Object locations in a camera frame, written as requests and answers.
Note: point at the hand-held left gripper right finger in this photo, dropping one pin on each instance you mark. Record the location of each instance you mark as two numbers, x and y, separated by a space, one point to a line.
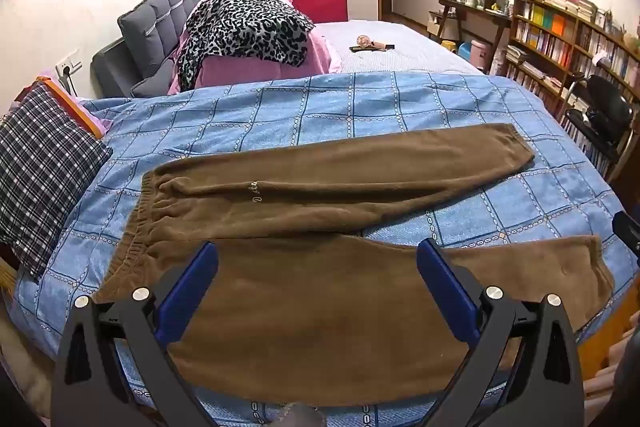
442 274

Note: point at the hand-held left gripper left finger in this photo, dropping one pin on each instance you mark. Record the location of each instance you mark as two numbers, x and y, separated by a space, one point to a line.
192 274

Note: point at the brown fleece pants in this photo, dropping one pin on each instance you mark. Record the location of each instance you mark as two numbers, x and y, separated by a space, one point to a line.
320 302

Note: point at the person's right hand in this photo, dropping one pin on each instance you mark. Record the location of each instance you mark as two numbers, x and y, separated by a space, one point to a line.
607 372

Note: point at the black chair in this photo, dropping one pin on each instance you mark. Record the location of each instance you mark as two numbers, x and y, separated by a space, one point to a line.
607 109

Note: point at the dark plaid pillow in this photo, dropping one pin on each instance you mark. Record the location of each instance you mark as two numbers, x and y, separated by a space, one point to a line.
45 172

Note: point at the blue checked blanket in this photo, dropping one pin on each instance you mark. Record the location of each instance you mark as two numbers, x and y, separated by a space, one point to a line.
350 107

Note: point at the wooden bookshelf with books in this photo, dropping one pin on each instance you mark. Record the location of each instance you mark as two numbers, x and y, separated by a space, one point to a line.
555 42

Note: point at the orange trimmed cushion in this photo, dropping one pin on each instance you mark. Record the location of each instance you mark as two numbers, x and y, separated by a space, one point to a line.
75 104

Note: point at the pink quilt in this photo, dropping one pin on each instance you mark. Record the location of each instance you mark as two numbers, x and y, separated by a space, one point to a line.
240 72

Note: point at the pink plastic bin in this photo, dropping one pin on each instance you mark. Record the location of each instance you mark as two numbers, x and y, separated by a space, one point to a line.
482 54

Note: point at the light grey bedsheet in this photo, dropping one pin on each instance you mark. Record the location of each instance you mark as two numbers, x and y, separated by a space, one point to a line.
415 52

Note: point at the blue plastic bin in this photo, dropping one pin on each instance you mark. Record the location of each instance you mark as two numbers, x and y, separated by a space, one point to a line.
465 51

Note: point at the black remote control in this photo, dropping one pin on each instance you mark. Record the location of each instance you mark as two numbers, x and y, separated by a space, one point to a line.
362 49

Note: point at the small handheld fan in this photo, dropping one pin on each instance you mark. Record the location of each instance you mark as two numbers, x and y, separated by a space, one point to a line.
364 41

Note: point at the leopard print blanket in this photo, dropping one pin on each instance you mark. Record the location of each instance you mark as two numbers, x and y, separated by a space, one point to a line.
245 29

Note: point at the grey tufted headboard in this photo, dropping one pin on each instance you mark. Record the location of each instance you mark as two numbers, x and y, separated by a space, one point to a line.
150 27

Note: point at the wooden desk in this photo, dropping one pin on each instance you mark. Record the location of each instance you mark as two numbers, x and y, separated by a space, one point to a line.
470 9

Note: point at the wall socket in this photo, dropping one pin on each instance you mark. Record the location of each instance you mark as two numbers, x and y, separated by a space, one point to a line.
68 63

